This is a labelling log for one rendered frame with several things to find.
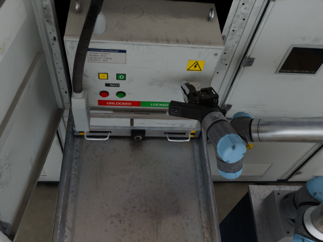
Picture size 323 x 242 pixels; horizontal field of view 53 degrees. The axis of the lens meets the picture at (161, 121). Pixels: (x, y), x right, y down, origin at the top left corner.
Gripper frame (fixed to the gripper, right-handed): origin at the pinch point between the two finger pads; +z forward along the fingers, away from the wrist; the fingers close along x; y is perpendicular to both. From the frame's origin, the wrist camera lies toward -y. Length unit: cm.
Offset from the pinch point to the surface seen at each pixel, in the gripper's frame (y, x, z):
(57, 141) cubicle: -48, -56, 43
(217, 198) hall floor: 45, -120, 24
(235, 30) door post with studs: 22.2, 14.2, 7.0
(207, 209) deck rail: 5, -45, -24
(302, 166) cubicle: 96, -93, 13
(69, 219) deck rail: -47, -42, -13
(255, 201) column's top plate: 31, -55, -21
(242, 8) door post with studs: 21.7, 23.0, 4.8
